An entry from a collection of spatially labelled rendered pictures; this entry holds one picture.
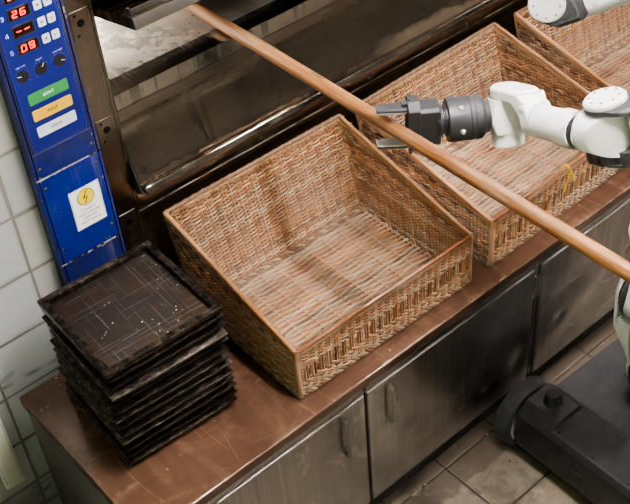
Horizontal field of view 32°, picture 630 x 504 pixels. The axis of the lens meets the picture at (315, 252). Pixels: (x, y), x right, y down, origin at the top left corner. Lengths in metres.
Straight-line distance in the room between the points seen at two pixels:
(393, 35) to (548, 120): 0.88
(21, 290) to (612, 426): 1.51
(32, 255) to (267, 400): 0.61
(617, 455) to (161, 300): 1.24
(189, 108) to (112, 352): 0.62
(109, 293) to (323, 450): 0.62
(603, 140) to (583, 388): 1.17
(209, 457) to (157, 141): 0.71
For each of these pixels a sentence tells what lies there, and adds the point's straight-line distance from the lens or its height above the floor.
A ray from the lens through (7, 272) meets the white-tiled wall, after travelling 2.44.
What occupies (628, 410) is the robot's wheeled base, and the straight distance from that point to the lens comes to 3.01.
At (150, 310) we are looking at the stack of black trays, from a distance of 2.29.
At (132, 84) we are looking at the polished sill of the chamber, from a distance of 2.40.
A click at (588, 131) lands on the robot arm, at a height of 1.29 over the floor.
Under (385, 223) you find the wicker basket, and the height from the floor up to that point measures 0.59.
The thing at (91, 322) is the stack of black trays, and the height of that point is 0.87.
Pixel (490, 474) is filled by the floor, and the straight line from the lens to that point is 3.05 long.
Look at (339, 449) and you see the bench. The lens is 2.59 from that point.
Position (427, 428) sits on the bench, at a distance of 2.85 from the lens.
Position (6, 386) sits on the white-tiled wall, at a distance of 2.62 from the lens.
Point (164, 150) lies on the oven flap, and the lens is 2.50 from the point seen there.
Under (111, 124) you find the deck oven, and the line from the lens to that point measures 2.40.
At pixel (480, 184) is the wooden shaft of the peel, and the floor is 1.20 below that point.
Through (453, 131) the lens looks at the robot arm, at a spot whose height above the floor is 1.19.
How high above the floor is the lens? 2.45
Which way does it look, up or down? 42 degrees down
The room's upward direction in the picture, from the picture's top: 5 degrees counter-clockwise
